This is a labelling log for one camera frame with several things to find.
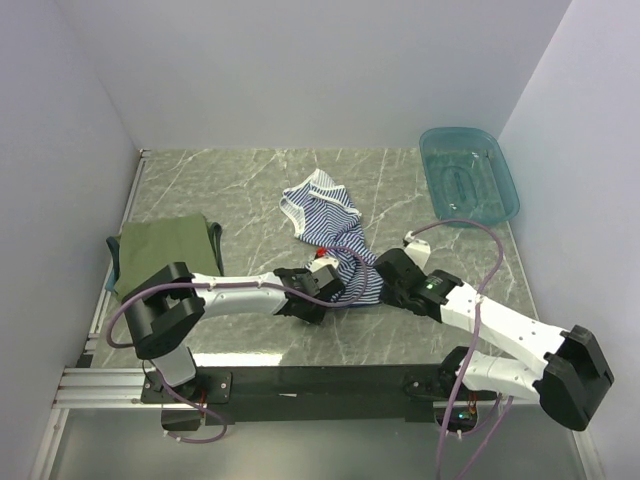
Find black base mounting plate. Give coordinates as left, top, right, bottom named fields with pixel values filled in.
left=142, top=363, right=496, bottom=427

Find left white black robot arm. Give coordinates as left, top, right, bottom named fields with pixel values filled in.
left=121, top=262, right=344, bottom=402

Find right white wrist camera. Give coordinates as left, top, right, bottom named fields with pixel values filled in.
left=403, top=231, right=431, bottom=270

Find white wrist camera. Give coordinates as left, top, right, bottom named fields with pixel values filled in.
left=403, top=231, right=431, bottom=270
left=308, top=247, right=340, bottom=272

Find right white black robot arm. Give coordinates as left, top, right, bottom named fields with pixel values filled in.
left=374, top=248, right=614, bottom=431

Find olive green tank top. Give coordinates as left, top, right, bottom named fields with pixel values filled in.
left=106, top=213, right=224, bottom=300

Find teal plastic laundry basket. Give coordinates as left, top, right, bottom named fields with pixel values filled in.
left=419, top=127, right=520, bottom=226

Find blue white striped tank top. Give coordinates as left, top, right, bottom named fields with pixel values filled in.
left=279, top=169, right=383, bottom=307

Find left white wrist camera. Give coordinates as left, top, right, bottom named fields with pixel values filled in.
left=308, top=247, right=340, bottom=272

